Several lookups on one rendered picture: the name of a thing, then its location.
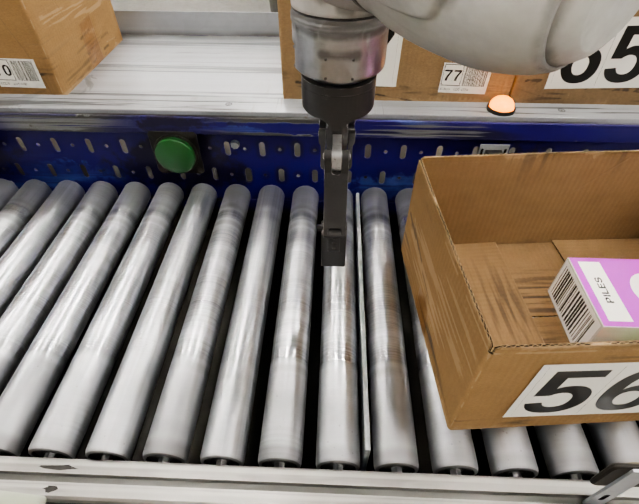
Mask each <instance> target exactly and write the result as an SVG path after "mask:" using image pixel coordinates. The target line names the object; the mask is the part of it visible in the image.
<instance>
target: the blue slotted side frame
mask: <svg viewBox="0 0 639 504"><path fill-rule="evenodd" d="M354 129H355V132H356V137H355V144H354V145H353V149H352V167H351V169H350V170H348V171H351V172H352V176H351V182H348V189H349V190H350V191H351V193H352V195H353V214H354V212H355V200H356V193H359V199H360V214H361V196H362V194H363V192H364V191H365V190H366V189H368V188H371V187H378V188H381V189H382V190H384V191H385V193H386V194H387V200H388V208H389V215H397V212H396V204H395V198H396V195H397V194H398V192H400V191H401V190H403V189H406V188H413V185H414V184H413V183H412V182H413V177H414V173H415V172H416V170H417V165H418V162H419V160H421V158H422V157H424V156H435V155H436V151H437V147H439V146H443V150H442V154H441V156H445V155H472V151H473V149H474V147H479V148H480V145H481V144H503V145H510V147H509V150H510V149H511V148H513V147H514V148H515V151H514V153H533V152H546V150H547V149H548V148H552V151H551V152H568V151H583V150H585V149H589V150H588V151H607V150H639V125H625V124H572V123H520V122H467V121H415V120H363V119H356V120H355V128H354ZM149 131H181V132H194V133H195V134H196V135H197V140H198V144H199V148H200V153H201V157H202V161H203V166H204V170H205V172H204V173H201V174H198V173H185V174H186V179H183V178H182V177H181V174H180V173H165V172H161V171H159V169H158V166H157V163H156V159H155V156H154V153H153V150H152V147H151V144H150V141H149V138H148V134H147V133H148V132H149ZM318 131H319V119H310V118H258V117H206V116H153V115H101V114H49V113H0V178H1V179H6V180H9V181H13V182H14V183H15V185H16V186H17V187H18V189H20V188H21V187H22V186H23V184H24V183H25V182H26V181H28V180H31V179H36V180H40V181H42V182H45V183H46V184H47V185H48V186H49V187H50V188H51V190H52V191H53V190H54V189H55V187H56V186H57V185H58V184H59V182H61V181H64V180H71V181H74V182H77V183H78V184H79V185H80V186H81V187H82V188H83V189H84V191H85V194H86V192H87V191H88V189H89V188H90V186H91V185H92V184H93V183H94V182H96V181H105V182H108V183H110V184H111V185H113V186H114V187H115V188H116V190H117V192H118V197H119V195H120V194H121V192H122V190H123V188H124V187H125V185H126V184H128V183H129V182H140V183H142V184H144V185H145V186H146V187H148V189H149V190H150V193H151V198H150V200H149V202H148V204H147V206H146V208H145V209H148V207H149V205H150V203H151V201H152V199H153V197H154V195H155V193H156V191H157V189H158V187H159V186H160V185H161V184H163V183H166V182H170V183H174V184H176V185H178V186H179V187H180V188H181V189H182V190H183V192H184V199H183V201H182V204H181V206H180V208H179V210H183V209H184V207H185V204H186V202H187V200H188V197H189V195H190V192H191V190H192V188H193V187H194V186H195V185H196V184H199V183H205V184H209V185H211V186H212V187H213V188H214V189H215V190H216V192H217V201H216V204H215V207H214V210H213V211H219V209H220V206H221V203H222V200H223V197H224V193H225V190H226V189H227V188H228V187H229V186H230V185H233V184H240V185H243V186H245V187H246V188H247V189H248V190H249V191H250V194H251V200H250V204H249V208H248V212H255V208H256V204H257V199H258V195H259V191H260V190H261V188H263V187H264V186H266V185H275V186H278V187H280V188H281V189H282V190H283V192H284V195H285V199H284V206H283V213H290V212H291V204H292V197H293V192H294V191H295V190H296V189H297V188H298V187H300V186H310V187H313V188H314V189H315V190H316V191H317V193H318V195H319V202H318V213H323V214H324V170H323V169H322V168H321V166H320V157H321V146H320V144H319V141H318V139H319V136H318ZM16 137H19V138H20V139H21V140H22V141H23V143H24V145H25V147H26V149H27V150H23V149H22V148H21V146H20V144H19V142H18V141H17V139H16ZM50 138H54V139H55V140H56V142H57V144H58V146H59V148H60V150H61V151H57V150H56V149H55V147H54V145H53V143H52V141H51V139H50ZM85 139H89V140H90V142H91V144H92V146H93V149H94V152H91V151H90V150H89V148H88V146H87V144H86V141H85ZM120 139H122V140H124V141H125V144H126V146H127V149H128V153H126V152H124V151H123V149H122V146H121V144H120V141H119V140H120ZM232 140H237V141H239V143H240V146H239V147H238V149H233V148H232V147H231V144H230V143H231V141H232ZM225 141H227V142H229V144H230V150H231V154H230V155H228V154H226V152H225V147H224V142H225ZM3 142H4V143H6V145H5V144H4V143H3ZM260 142H263V143H264V144H265V152H266V155H264V156H263V155H261V154H260V149H259V143H260ZM37 143H39V144H40V145H38V144H37ZM295 143H299V144H300V156H296V155H295V152H294V144H295ZM71 144H73V145H74V146H72V145H71ZM105 144H106V145H108V147H106V146H105ZM367 144H369V145H371V154H370V157H369V158H366V157H365V156H364V155H365V146H366V145H367ZM139 145H141V146H142V147H143V148H141V147H140V146H139ZM403 145H406V146H407V150H406V156H405V158H403V159H402V158H400V151H401V147H402V146H403ZM208 147H211V148H212V149H209V148H208ZM244 147H245V148H246V150H244V149H243V148H244ZM278 148H281V149H282V150H278ZM313 149H316V150H317V151H313ZM385 150H387V152H386V153H384V151H385ZM509 150H508V153H509ZM420 151H423V153H421V154H420V153H419V152H420ZM456 152H459V153H458V154H455V153H456ZM15 163H18V164H19V165H20V166H21V168H22V170H23V171H24V173H25V175H22V174H21V173H20V172H19V170H18V168H17V167H16V165H15ZM47 164H51V165H52V166H53V168H54V170H55V172H56V174H57V176H55V175H53V174H52V173H51V171H50V169H49V167H48V165H47ZM80 165H84V166H85V168H86V170H87V172H88V174H89V176H85V175H84V173H83V171H82V169H81V167H80ZM113 165H115V166H117V167H118V169H119V171H120V174H121V177H118V176H117V175H116V173H115V171H114V168H113ZM146 166H149V167H150V168H151V170H152V173H153V176H154V178H150V177H149V175H148V172H147V170H146ZM3 168H5V170H4V169H3ZM35 168H36V169H37V170H38V171H37V170H35ZM212 168H216V169H217V171H218V176H219V179H215V178H214V176H213V172H212ZM246 168H249V169H250V170H251V176H252V180H248V179H247V178H246V172H245V169H246ZM67 169H69V170H70V171H68V170H67ZM279 169H283V170H284V175H285V180H284V181H281V180H280V179H279ZM99 170H102V172H100V171H99ZM313 170H317V171H318V181H316V182H314V181H313V180H312V171H313ZM132 171H135V173H133V172H132ZM382 171H384V172H385V173H386V174H385V181H384V183H379V177H380V172H382ZM230 173H233V174H234V175H231V174H230ZM264 174H267V175H266V176H264ZM297 174H299V175H300V176H299V177H298V176H297ZM364 176H367V178H364ZM398 177H401V178H400V179H398Z"/></svg>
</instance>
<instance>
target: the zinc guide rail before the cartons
mask: <svg viewBox="0 0 639 504"><path fill-rule="evenodd" d="M488 103H489V102H438V101H382V100H374V106H373V108H372V110H371V111H370V112H369V113H368V114H367V115H366V116H364V117H362V118H360V119H363V120H415V121H467V122H520V123H572V124H625V125H639V105H606V104H550V103H514V105H515V107H516V110H515V113H514V114H513V115H511V116H497V115H494V114H491V113H490V112H488V111H487V109H486V107H487V104H488ZM0 113H49V114H101V115H153V116H206V117H258V118H310V119H319V118H315V117H313V116H311V115H310V114H308V113H307V112H306V111H305V109H304V108H303V105H302V99H270V98H214V97H158V96H102V95H46V94H0Z"/></svg>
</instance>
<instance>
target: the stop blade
mask: <svg viewBox="0 0 639 504"><path fill-rule="evenodd" d="M354 255H355V291H356V327H357V363H358V399H359V435H360V471H366V468H367V464H368V459H369V455H370V451H371V445H370V422H369V400H368V378H367V355H366V333H365V311H364V288H363V266H362V244H361V222H360V199H359V193H356V200H355V212H354Z"/></svg>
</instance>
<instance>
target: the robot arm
mask: <svg viewBox="0 0 639 504"><path fill-rule="evenodd" d="M290 1H291V10H290V17H291V21H292V40H293V42H294V45H293V48H295V63H294V67H295V68H296V69H297V70H298V71H299V72H300V73H301V90H302V105H303V108H304V109H305V111H306V112H307V113H308V114H310V115H311V116H313V117H315V118H319V131H318V136H319V139H318V141H319V144H320V146H321V157H320V166H321V168H322V169H323V170H324V219H323V221H322V222H321V225H320V224H317V231H321V266H338V267H344V266H345V254H346V238H347V222H346V212H347V189H348V170H350V169H351V167H352V149H353V145H354V144H355V137H356V132H355V129H354V128H355V120H356V119H360V118H362V117H364V116H366V115H367V114H368V113H369V112H370V111H371V110H372V108H373V106H374V98H375V88H376V78H377V74H378V73H380V72H381V71H382V69H383V68H384V65H385V61H386V52H387V42H388V33H389V29H390V30H392V31H394V32H395V33H397V34H398V35H400V36H402V37H403V38H405V39H406V40H408V41H410V42H412V43H414V44H415V45H417V46H419V47H421V48H423V49H425V50H428V51H430V52H432V53H434V54H436V55H438V56H441V57H443V58H445V59H447V60H450V61H453V62H455V63H458V64H460V65H463V66H466V67H469V68H473V69H477V70H481V71H486V72H492V73H498V74H508V75H536V74H543V73H551V72H555V71H557V70H559V69H562V68H564V67H565V66H567V65H568V64H571V63H573V62H576V61H579V60H581V59H584V58H586V57H588V56H590V55H592V54H594V53H595V52H597V51H598V50H599V49H601V48H602V47H603V46H604V45H605V44H606V43H608V42H609V41H610V40H611V39H612V38H614V37H615V36H616V35H617V34H618V33H619V32H620V31H621V30H622V29H623V28H624V26H625V25H626V24H627V23H628V22H629V21H630V20H631V18H632V17H633V16H634V15H635V14H636V12H637V11H638V10H639V0H290ZM347 144H348V149H347ZM325 148H326V150H325Z"/></svg>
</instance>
